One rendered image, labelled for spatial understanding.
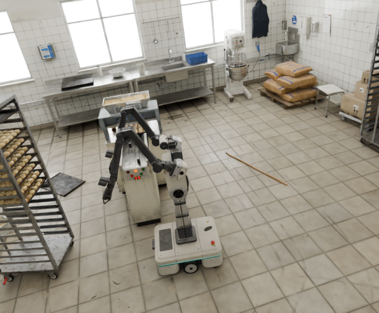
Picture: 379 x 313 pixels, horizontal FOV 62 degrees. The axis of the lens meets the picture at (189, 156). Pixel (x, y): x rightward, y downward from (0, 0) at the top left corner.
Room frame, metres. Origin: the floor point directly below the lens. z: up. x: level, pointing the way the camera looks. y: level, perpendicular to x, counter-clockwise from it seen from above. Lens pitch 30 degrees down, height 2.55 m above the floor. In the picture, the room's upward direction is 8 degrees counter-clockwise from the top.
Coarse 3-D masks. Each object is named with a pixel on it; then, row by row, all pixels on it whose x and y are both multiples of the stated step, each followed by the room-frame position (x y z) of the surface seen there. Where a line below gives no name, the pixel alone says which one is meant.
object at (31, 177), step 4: (32, 172) 2.69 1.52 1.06; (36, 172) 2.68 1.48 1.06; (28, 176) 2.61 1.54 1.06; (32, 176) 2.60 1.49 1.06; (36, 176) 2.62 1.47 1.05; (24, 180) 2.55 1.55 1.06; (28, 180) 2.54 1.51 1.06; (32, 180) 2.55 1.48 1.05; (24, 184) 2.48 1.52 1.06; (28, 184) 2.47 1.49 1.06; (24, 188) 2.41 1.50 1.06; (0, 192) 2.43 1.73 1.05; (4, 192) 2.40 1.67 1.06; (8, 192) 2.39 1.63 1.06; (12, 192) 2.38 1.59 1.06; (24, 192) 2.38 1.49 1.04
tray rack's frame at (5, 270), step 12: (0, 96) 2.73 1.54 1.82; (12, 96) 2.71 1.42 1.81; (24, 240) 2.77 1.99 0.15; (48, 240) 2.72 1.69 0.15; (60, 240) 2.69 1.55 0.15; (72, 240) 2.69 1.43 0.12; (12, 252) 2.61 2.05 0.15; (24, 252) 2.58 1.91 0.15; (36, 252) 2.56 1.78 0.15; (60, 252) 2.51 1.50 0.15; (12, 264) 2.43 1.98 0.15; (24, 264) 2.41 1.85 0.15; (36, 264) 2.39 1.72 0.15; (48, 264) 2.36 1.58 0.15; (60, 264) 2.36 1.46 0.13
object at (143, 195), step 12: (132, 144) 3.43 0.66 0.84; (132, 156) 3.12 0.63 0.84; (144, 156) 3.08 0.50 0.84; (132, 180) 2.88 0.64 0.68; (144, 180) 2.90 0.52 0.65; (156, 180) 3.33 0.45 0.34; (132, 192) 2.88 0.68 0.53; (144, 192) 2.89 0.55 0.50; (156, 192) 2.91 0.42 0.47; (132, 204) 2.88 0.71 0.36; (144, 204) 2.89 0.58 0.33; (156, 204) 2.90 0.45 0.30; (132, 216) 2.88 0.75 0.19; (144, 216) 2.89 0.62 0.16; (156, 216) 2.90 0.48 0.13
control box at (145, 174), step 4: (128, 168) 2.88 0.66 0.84; (132, 168) 2.87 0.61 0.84; (136, 168) 2.86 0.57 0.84; (140, 168) 2.87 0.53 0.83; (124, 172) 2.85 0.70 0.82; (132, 172) 2.86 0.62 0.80; (136, 172) 2.86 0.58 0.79; (140, 172) 2.86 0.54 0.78; (144, 172) 2.87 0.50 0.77; (128, 176) 2.85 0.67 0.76; (136, 176) 2.86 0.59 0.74; (140, 176) 2.86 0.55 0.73; (144, 176) 2.87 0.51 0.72; (148, 176) 2.87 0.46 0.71; (128, 180) 2.85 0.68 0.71
